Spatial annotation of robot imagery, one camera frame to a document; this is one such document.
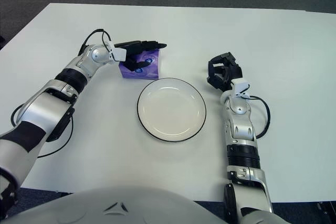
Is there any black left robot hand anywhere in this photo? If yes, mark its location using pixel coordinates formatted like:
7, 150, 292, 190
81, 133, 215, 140
114, 40, 168, 72

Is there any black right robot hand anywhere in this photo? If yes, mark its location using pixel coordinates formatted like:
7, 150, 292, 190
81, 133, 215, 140
206, 52, 244, 90

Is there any purple tissue paper pack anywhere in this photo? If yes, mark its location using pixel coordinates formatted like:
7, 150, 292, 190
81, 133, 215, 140
118, 48, 161, 80

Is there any white plate with black rim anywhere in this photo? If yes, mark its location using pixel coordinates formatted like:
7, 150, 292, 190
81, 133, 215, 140
137, 77, 207, 143

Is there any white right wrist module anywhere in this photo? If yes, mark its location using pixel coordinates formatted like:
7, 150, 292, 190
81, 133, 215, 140
233, 78, 250, 96

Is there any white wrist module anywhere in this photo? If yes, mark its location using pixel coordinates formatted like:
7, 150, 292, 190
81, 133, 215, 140
109, 41, 127, 63
233, 78, 250, 96

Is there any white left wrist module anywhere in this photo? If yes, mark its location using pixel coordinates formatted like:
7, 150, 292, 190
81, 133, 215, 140
109, 41, 127, 63

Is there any grey robot torso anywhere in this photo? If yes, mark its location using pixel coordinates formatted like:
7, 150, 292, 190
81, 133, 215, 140
5, 186, 226, 224

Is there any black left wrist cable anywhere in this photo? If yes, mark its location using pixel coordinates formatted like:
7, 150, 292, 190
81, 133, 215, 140
80, 28, 114, 55

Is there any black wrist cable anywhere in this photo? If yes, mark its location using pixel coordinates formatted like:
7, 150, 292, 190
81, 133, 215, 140
80, 28, 114, 55
246, 95, 271, 140

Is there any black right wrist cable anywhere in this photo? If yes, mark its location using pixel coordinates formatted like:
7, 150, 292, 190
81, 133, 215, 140
246, 95, 271, 140

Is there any black left elbow cable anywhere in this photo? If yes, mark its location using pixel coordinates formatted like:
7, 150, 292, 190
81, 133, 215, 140
10, 103, 75, 159

